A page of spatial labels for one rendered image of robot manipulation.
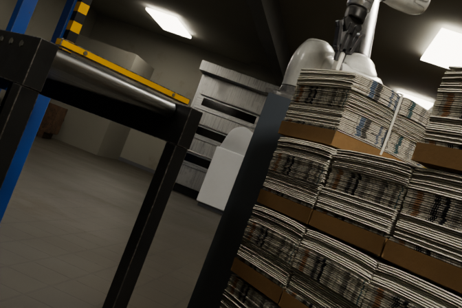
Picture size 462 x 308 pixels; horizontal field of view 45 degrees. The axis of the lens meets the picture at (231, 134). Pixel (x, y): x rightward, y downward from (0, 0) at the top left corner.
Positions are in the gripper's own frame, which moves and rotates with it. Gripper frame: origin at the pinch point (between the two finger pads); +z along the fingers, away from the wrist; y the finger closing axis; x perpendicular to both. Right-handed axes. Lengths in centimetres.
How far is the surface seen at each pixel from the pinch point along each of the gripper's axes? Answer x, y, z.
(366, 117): -35.8, -8.5, 21.2
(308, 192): -36, -19, 48
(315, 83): -19.0, -17.8, 15.1
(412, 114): -35.7, 7.8, 14.1
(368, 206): -61, -19, 46
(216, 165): 592, 264, 51
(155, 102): -7, -60, 39
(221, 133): 691, 302, -2
